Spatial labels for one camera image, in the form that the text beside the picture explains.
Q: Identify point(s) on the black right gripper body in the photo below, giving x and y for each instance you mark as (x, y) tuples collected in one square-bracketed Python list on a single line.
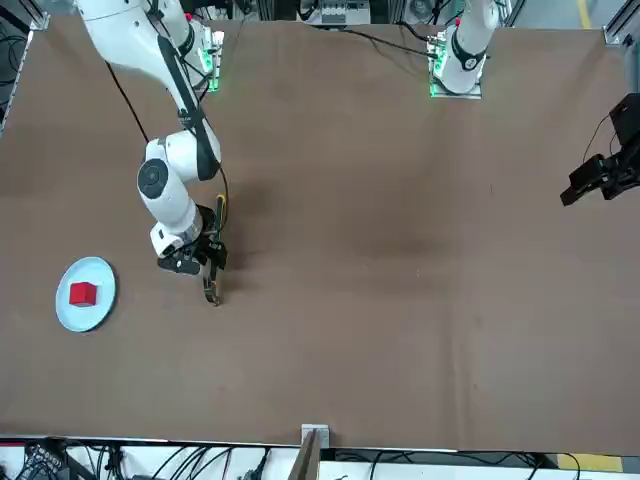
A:
[(209, 222)]

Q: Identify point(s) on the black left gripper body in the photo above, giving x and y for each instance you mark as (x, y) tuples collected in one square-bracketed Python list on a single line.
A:
[(627, 120)]

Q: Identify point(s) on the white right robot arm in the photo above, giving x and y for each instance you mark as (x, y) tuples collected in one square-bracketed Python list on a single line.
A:
[(162, 200)]

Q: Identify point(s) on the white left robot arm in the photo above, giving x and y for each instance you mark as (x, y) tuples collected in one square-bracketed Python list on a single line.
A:
[(465, 50)]

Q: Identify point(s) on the red wooden cube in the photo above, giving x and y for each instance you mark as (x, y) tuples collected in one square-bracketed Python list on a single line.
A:
[(80, 294)]

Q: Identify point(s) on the light blue round plate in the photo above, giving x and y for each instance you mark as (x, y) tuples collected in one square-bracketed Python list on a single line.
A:
[(90, 320)]

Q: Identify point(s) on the aluminium corner profile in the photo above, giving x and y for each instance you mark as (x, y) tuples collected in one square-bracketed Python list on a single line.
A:
[(615, 35)]

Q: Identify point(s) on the grey control box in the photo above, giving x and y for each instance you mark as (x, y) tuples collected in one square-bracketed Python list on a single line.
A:
[(332, 17)]

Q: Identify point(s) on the black device with white markings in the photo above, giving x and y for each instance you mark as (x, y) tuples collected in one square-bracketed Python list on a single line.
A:
[(44, 462)]

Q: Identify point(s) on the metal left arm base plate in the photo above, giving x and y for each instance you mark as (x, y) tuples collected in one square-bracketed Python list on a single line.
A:
[(475, 94)]

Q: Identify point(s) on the aluminium camera mount post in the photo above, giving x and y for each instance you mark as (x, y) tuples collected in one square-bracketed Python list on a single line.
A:
[(307, 460)]

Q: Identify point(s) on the aluminium table edge rail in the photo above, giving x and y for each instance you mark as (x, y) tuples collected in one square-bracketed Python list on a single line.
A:
[(40, 22)]

